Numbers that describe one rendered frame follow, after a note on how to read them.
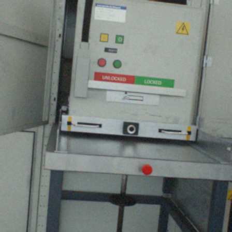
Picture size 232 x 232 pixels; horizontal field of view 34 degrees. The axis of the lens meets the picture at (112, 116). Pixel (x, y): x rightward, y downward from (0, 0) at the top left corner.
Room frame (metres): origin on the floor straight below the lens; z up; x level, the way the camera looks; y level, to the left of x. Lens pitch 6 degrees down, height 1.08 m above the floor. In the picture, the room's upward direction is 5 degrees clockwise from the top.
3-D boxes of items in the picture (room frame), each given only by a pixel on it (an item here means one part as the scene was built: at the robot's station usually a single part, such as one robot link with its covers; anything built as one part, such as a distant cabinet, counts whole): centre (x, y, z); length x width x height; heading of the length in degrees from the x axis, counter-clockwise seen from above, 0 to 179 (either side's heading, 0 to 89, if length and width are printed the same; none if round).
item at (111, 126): (1.51, -0.07, 0.90); 0.54 x 0.05 x 0.06; 97
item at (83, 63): (1.40, 0.13, 1.09); 0.08 x 0.05 x 0.17; 7
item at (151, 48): (1.49, -0.07, 1.15); 0.48 x 0.01 x 0.48; 97
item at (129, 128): (1.47, -0.08, 0.90); 0.06 x 0.03 x 0.05; 97
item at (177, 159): (1.49, -0.07, 0.82); 0.68 x 0.62 x 0.06; 7
